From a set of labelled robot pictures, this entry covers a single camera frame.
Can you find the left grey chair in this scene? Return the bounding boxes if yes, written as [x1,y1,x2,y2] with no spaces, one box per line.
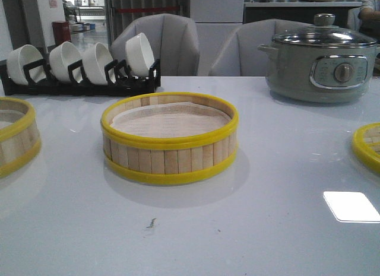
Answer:
[110,14,200,76]

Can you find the seated person in background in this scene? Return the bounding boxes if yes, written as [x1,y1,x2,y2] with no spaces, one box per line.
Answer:
[358,0,379,36]

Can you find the black bowl rack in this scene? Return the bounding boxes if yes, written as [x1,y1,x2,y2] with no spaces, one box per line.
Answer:
[1,59,161,97]

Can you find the right grey chair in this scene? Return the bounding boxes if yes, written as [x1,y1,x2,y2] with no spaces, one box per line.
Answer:
[208,19,309,77]

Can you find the glass pot lid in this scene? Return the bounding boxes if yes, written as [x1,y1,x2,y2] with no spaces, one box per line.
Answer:
[272,13,377,48]

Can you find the red bin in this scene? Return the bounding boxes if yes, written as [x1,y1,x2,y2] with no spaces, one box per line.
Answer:
[52,21,71,46]

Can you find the grey electric cooking pot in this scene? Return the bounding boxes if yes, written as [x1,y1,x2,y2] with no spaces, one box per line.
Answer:
[258,42,379,103]

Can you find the white bowl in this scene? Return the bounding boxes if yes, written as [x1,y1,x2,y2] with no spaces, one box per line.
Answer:
[49,42,82,83]
[7,45,43,85]
[82,43,113,85]
[125,33,155,77]

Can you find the grey chair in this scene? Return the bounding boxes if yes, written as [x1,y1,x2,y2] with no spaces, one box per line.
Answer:
[208,19,309,77]
[110,14,200,76]

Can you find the white cloth steamer liner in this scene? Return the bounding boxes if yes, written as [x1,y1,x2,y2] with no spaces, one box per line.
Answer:
[110,102,231,138]

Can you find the woven bamboo steamer lid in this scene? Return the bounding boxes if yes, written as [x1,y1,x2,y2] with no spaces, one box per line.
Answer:
[351,122,380,174]

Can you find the bamboo steamer basket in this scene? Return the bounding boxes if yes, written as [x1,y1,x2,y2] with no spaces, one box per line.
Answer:
[1,97,42,177]
[100,92,239,185]

